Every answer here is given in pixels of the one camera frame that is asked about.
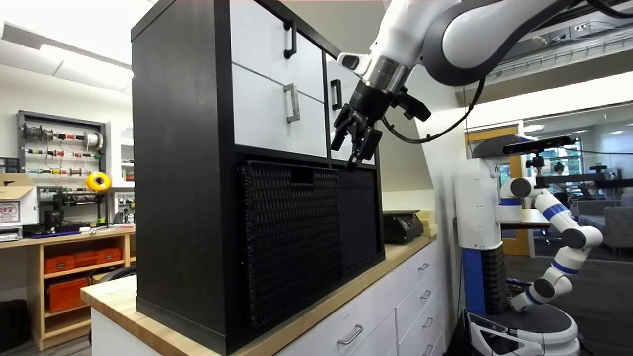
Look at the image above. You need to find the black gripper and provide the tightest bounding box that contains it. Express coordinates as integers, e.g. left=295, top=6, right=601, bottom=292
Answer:
left=328, top=79, right=402, bottom=166

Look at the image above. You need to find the black mesh storage bin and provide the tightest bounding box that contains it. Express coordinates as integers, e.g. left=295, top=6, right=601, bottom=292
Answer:
left=236, top=158, right=346, bottom=334

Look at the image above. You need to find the white cabinet door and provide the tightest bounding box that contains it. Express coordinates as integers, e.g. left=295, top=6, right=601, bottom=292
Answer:
left=325, top=53, right=378, bottom=166

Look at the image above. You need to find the black and white cabinet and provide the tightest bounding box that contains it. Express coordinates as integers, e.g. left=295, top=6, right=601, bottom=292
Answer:
left=129, top=0, right=388, bottom=356

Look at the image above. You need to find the black fabric storage bin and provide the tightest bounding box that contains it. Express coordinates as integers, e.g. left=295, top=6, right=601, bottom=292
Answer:
left=338, top=166, right=384, bottom=281

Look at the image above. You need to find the black countertop device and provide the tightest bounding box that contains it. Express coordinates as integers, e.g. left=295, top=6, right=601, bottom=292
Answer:
left=380, top=209, right=427, bottom=247

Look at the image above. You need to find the white counter with wood top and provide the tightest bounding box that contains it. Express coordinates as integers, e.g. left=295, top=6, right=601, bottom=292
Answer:
left=79, top=223, right=453, bottom=356

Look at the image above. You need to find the yellow filament spool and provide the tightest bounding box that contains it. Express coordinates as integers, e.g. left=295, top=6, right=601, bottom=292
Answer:
left=83, top=170, right=115, bottom=195

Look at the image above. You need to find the black bench machine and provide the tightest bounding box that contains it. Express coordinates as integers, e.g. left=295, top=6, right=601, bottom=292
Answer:
left=34, top=186, right=111, bottom=237

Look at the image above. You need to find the long orange box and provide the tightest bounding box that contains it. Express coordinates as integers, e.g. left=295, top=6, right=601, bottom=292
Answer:
left=44, top=245, right=125, bottom=277

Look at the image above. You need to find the square orange box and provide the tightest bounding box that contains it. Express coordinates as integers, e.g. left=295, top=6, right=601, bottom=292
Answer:
left=44, top=275, right=95, bottom=314

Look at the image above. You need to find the cardboard box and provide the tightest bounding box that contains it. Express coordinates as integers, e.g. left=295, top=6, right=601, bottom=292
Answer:
left=0, top=170, right=40, bottom=229

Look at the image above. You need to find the wooden workbench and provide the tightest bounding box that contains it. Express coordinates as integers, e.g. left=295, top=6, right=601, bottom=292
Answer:
left=0, top=225, right=139, bottom=352

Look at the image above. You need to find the black door handle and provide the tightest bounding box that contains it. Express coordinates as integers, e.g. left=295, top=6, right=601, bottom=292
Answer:
left=328, top=77, right=344, bottom=112

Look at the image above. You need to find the white drawer with silver handle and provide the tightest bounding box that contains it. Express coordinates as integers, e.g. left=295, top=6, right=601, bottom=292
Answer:
left=230, top=63, right=330, bottom=160

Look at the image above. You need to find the black drawer handle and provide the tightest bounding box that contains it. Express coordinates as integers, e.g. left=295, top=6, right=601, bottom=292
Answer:
left=281, top=19, right=299, bottom=61

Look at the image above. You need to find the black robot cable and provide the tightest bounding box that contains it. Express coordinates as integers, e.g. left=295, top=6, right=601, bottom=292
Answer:
left=380, top=0, right=633, bottom=146

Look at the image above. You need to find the white drawer with black handle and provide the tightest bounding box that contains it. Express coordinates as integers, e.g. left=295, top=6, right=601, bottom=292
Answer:
left=228, top=0, right=326, bottom=103

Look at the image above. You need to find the wall tool rack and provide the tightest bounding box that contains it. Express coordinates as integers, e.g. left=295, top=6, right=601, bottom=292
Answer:
left=16, top=108, right=111, bottom=182

